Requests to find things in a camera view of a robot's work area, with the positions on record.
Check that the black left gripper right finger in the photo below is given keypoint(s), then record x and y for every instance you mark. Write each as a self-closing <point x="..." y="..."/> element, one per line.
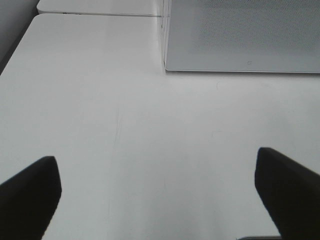
<point x="290" y="192"/>

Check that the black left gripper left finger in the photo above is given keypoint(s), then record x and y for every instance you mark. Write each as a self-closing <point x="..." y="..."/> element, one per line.
<point x="29" y="199"/>

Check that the white microwave oven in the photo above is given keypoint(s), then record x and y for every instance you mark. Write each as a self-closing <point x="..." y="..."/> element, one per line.
<point x="269" y="36"/>

